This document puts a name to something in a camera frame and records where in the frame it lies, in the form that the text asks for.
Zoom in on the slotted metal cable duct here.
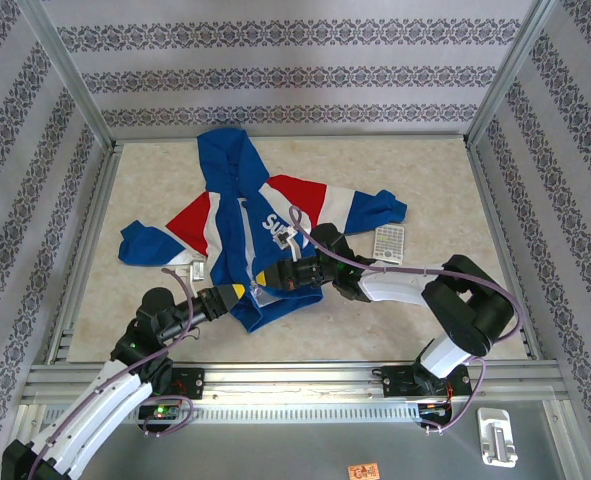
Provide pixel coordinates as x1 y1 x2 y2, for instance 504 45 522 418
42 402 421 425

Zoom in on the white plastic holder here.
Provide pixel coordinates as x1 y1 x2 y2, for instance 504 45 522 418
476 407 520 469

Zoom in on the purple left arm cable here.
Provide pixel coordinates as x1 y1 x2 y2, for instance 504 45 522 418
27 267 199 480

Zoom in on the grey metal bottom panel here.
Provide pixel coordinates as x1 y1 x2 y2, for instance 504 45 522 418
9 399 579 480

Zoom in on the aluminium side frame rail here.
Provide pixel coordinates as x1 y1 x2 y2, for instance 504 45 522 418
466 142 545 360
47 143 122 365

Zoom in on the aluminium base rail beam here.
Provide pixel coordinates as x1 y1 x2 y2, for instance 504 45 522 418
22 360 571 402

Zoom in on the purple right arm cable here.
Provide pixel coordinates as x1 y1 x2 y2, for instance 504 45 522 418
288 205 524 436

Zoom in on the aluminium frame post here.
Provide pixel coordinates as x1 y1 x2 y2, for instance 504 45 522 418
18 0 116 147
466 0 564 146

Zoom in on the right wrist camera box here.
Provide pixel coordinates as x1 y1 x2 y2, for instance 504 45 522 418
273 227 304 261

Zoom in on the green lit controller board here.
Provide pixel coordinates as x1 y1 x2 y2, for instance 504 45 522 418
138 402 184 422

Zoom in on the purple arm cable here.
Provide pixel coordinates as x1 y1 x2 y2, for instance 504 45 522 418
27 267 199 480
288 205 524 436

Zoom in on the blue white red hooded jacket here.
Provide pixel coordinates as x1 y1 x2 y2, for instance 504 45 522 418
117 128 409 335

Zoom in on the white scientific calculator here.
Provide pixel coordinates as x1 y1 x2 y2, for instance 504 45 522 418
372 224 406 265

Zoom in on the aluminium rear frame rail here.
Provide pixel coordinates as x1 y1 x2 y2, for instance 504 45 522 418
112 131 469 144

